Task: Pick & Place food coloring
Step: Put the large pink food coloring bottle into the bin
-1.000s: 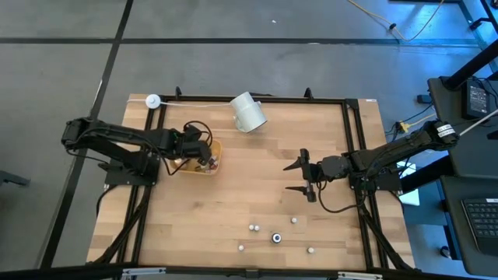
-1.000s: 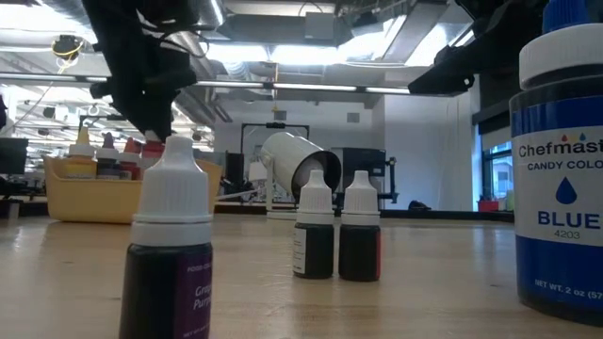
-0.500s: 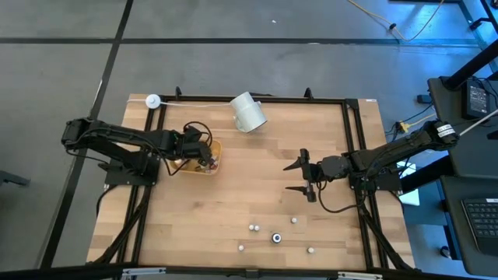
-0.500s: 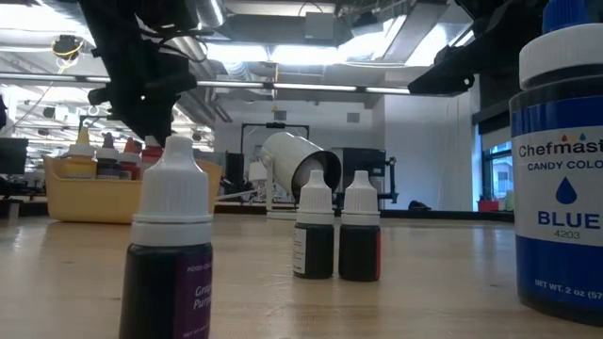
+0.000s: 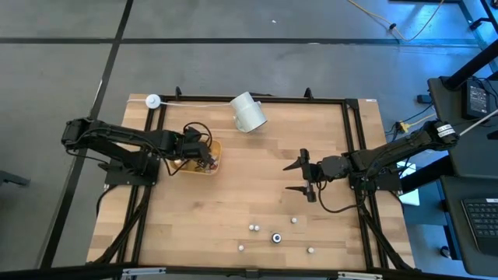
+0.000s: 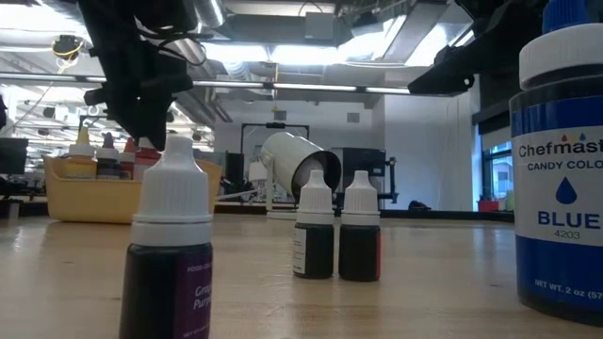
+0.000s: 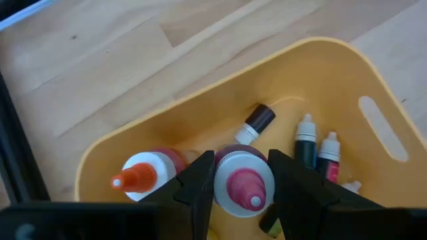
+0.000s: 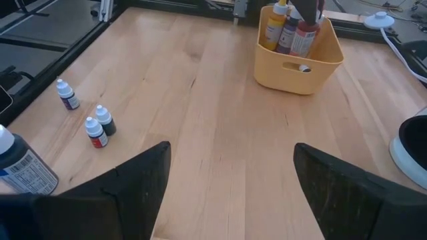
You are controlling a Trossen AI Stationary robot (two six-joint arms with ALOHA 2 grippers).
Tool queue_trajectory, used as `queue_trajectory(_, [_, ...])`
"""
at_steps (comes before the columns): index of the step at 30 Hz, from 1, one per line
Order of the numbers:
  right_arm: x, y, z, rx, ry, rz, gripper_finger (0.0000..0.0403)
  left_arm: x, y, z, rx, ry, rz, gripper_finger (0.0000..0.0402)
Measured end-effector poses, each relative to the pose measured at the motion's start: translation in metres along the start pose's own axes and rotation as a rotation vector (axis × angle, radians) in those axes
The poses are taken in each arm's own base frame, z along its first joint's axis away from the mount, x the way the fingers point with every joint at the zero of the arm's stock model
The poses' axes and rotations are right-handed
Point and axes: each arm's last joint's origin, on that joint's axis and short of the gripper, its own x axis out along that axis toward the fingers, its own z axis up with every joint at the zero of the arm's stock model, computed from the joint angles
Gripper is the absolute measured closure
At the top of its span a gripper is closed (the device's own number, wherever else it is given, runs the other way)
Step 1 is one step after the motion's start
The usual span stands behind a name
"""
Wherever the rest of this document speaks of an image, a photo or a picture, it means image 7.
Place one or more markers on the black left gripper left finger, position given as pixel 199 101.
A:
pixel 180 213

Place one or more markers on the yellow plastic bin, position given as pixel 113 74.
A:
pixel 300 83

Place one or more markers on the pink-capped red colouring bottle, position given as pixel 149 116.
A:
pixel 245 186

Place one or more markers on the orange-capped red colouring bottle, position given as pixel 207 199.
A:
pixel 146 173

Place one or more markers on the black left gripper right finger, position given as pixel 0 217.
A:
pixel 307 206

